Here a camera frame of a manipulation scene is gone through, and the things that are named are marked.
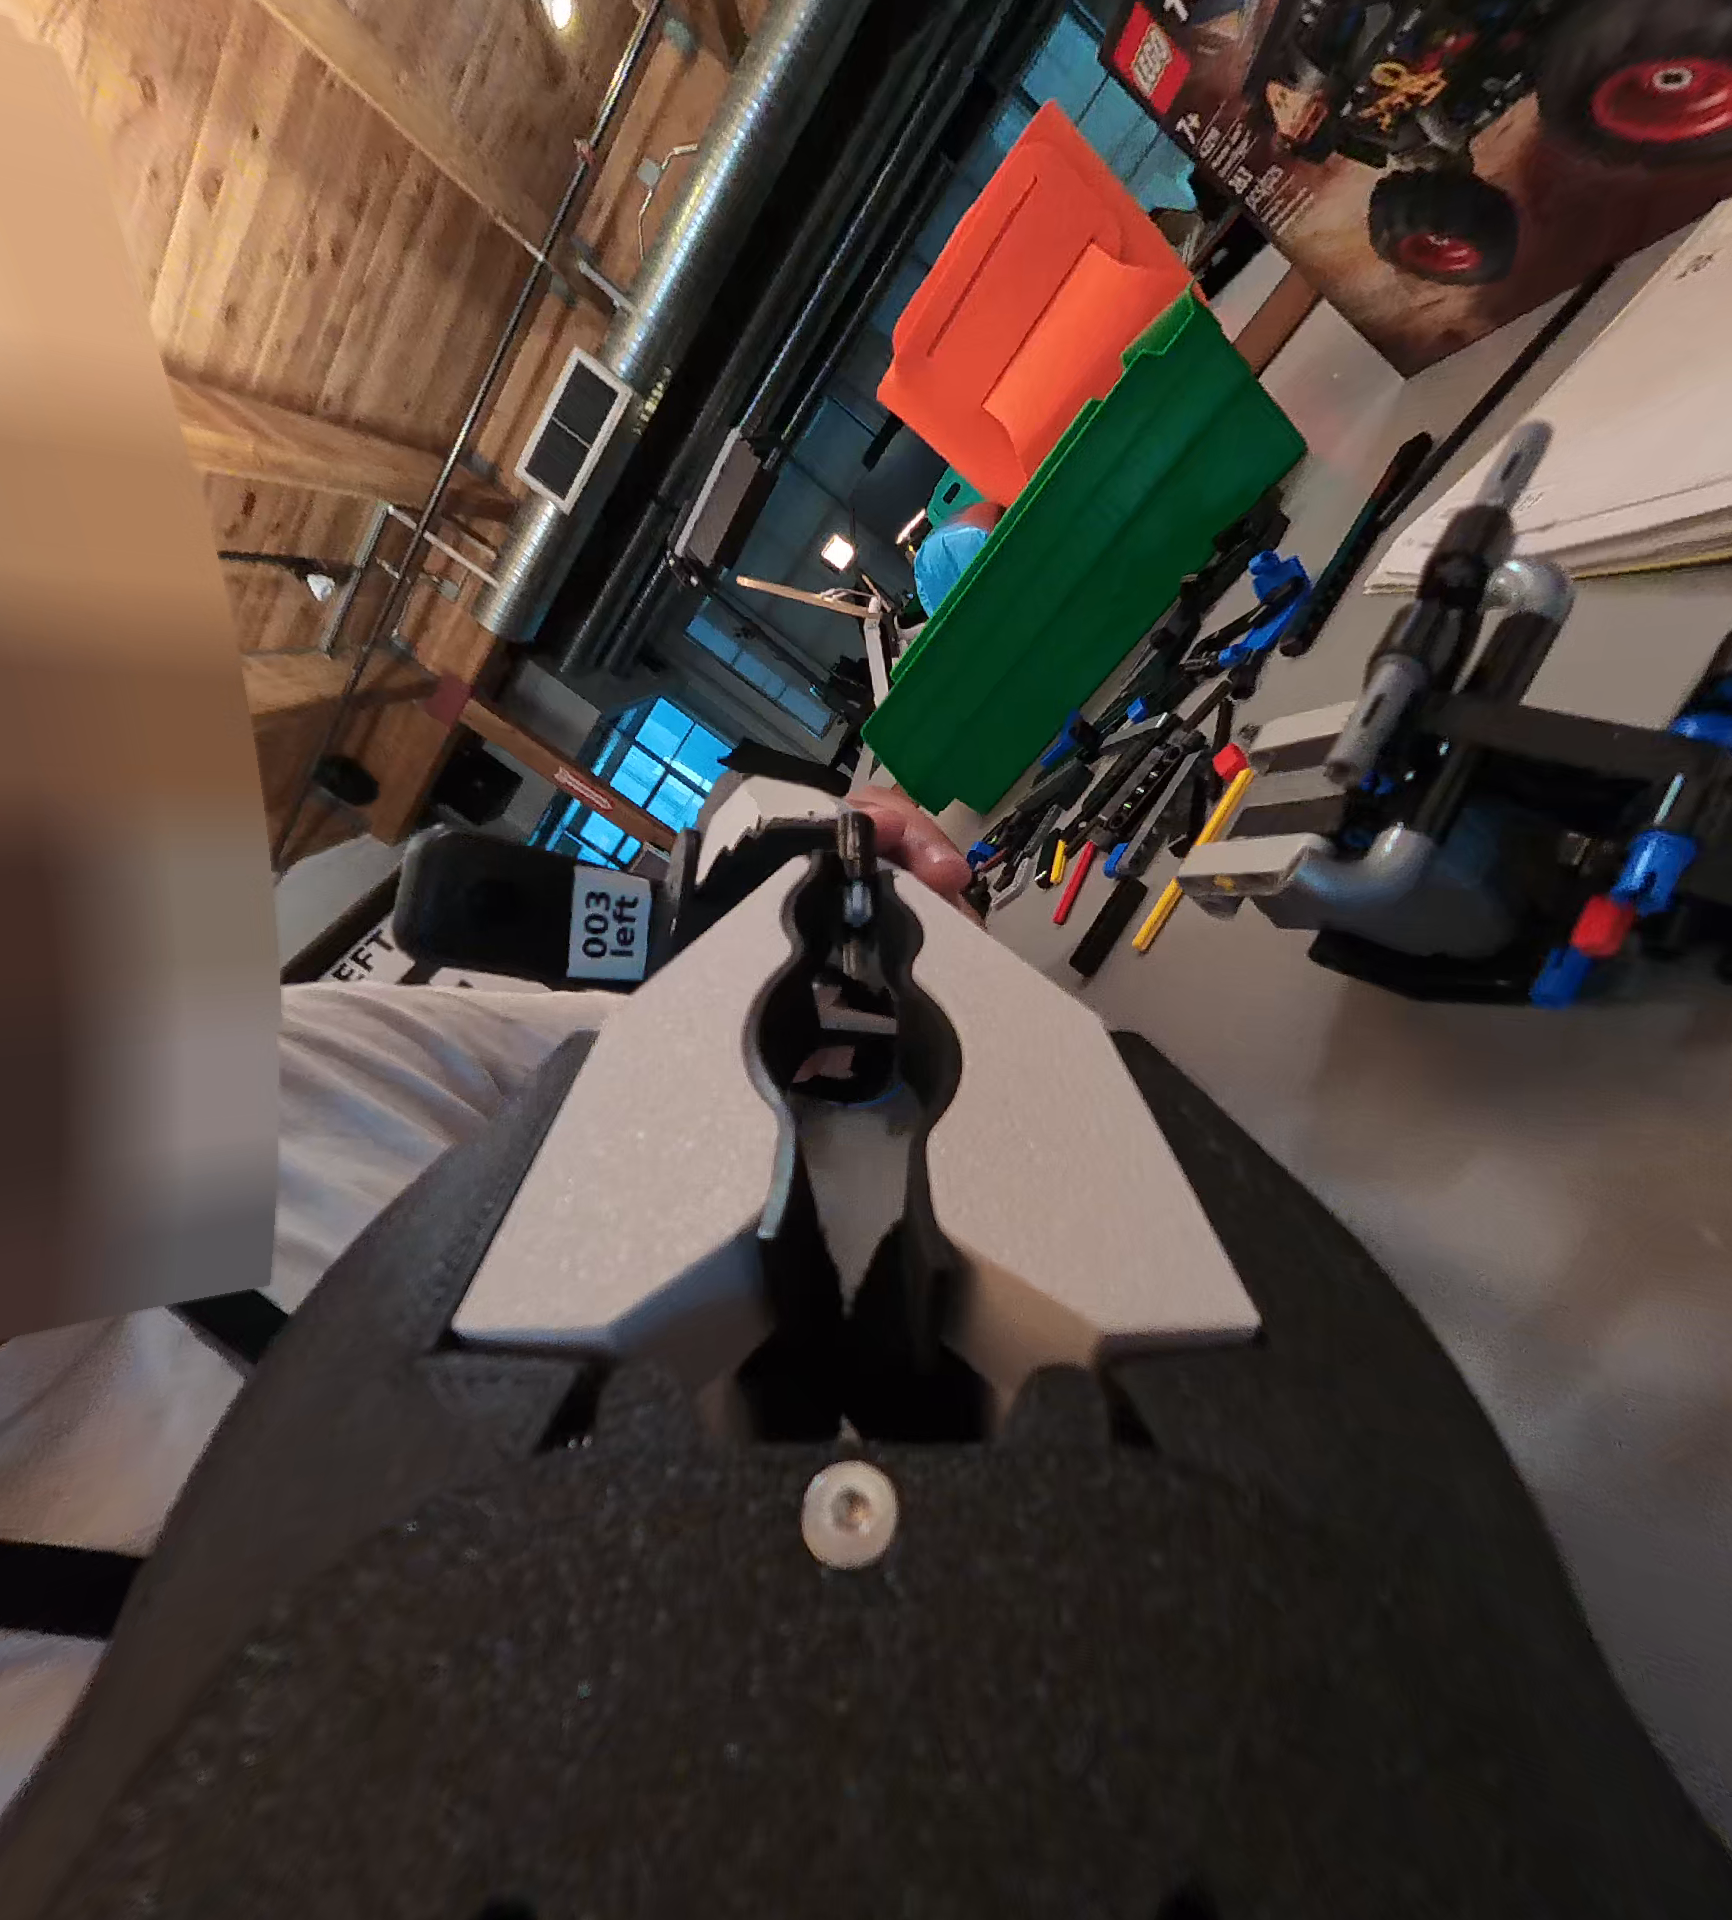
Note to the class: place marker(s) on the silver ventilation duct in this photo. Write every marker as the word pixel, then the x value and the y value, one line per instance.
pixel 687 225

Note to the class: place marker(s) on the white air vent grille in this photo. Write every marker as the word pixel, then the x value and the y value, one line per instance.
pixel 575 429

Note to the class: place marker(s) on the green plastic bin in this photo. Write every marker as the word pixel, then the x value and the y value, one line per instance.
pixel 1077 600

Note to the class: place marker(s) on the small black lego assembly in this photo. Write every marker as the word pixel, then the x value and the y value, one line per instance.
pixel 854 884

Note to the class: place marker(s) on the black and white sign board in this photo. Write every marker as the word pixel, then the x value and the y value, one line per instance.
pixel 356 960

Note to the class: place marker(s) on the lego set box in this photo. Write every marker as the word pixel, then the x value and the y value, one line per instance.
pixel 1406 105

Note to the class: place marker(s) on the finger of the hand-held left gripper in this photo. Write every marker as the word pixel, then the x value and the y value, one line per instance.
pixel 746 824

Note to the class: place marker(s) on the pile of loose lego pieces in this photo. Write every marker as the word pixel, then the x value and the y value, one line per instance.
pixel 1151 735

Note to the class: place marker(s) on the paned window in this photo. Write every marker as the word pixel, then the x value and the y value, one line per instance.
pixel 656 759

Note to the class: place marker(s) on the long black lego beam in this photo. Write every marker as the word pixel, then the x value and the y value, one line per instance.
pixel 1369 541

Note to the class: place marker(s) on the person's left hand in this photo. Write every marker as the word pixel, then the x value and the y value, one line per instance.
pixel 935 855

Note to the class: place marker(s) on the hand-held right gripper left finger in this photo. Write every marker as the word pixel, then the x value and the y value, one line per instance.
pixel 627 1184

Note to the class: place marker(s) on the partly built lego model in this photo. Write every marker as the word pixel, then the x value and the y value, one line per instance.
pixel 1526 751

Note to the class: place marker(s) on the long yellow lego axle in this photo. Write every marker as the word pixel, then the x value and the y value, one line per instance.
pixel 1196 858

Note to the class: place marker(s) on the lego instruction booklet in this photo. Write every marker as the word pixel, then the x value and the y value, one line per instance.
pixel 1630 435

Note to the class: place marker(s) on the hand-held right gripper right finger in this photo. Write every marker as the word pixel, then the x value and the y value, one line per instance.
pixel 1077 1184

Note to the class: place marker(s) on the studio light panel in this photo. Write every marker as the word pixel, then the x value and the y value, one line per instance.
pixel 717 503

